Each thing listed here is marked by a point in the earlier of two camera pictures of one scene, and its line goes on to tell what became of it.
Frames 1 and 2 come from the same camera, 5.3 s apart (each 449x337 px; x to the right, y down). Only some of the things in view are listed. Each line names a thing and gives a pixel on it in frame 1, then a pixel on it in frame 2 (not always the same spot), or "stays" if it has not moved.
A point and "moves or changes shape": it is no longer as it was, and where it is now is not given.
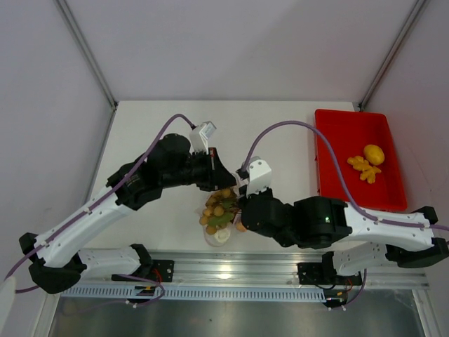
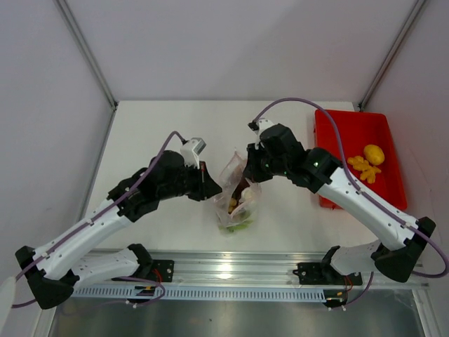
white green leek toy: [222, 235] moves or changes shape
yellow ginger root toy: [368, 171] stays
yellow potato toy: [374, 154] stays
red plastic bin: [350, 133] stays
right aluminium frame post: [415, 10] stays
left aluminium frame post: [83, 46] stays
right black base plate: [325, 274] stays
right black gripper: [266, 193] → [251, 171]
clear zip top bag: [217, 212] moves or changes shape
